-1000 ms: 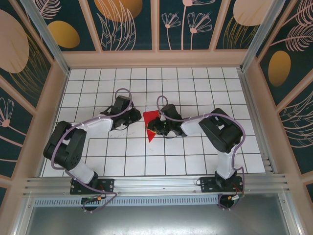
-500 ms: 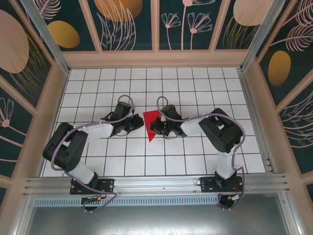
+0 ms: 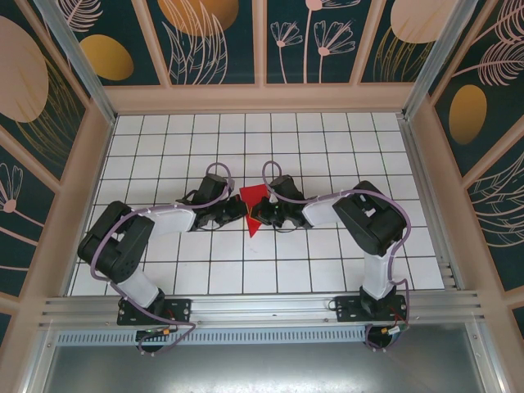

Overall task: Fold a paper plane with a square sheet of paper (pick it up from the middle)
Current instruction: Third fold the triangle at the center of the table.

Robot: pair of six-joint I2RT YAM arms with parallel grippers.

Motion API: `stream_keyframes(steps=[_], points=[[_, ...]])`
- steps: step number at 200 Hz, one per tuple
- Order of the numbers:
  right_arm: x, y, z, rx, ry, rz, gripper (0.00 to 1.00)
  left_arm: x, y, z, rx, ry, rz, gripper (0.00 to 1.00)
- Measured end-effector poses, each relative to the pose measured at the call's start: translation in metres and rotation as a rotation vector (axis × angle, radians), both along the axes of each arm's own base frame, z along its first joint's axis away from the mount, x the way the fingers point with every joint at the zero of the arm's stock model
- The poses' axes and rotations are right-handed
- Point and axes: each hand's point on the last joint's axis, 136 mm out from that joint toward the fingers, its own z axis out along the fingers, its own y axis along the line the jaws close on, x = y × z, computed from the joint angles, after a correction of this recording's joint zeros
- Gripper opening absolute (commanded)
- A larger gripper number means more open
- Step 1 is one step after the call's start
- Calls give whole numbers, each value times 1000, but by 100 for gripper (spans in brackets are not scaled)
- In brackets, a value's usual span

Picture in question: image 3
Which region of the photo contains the small controller board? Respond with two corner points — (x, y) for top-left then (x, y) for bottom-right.
(380, 323), (413, 339)
(134, 326), (175, 343)

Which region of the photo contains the grey metal shelf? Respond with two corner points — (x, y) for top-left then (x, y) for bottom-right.
(24, 342), (504, 393)

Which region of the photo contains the slotted grey cable duct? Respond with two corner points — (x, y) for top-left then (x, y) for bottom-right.
(55, 325), (369, 347)

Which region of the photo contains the long aluminium mounting rail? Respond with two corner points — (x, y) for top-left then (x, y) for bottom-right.
(38, 290), (486, 328)

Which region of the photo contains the aluminium side rail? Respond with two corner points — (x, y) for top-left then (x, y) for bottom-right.
(396, 114), (468, 292)

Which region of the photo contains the aluminium corner post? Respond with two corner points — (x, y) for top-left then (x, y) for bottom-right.
(34, 0), (119, 126)
(400, 0), (490, 122)

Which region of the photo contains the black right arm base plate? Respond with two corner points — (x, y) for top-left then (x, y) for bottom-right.
(334, 294), (410, 324)

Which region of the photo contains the red cloth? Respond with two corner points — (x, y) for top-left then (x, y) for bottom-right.
(239, 184), (268, 239)

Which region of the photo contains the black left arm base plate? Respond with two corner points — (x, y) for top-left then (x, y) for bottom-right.
(116, 297), (193, 327)

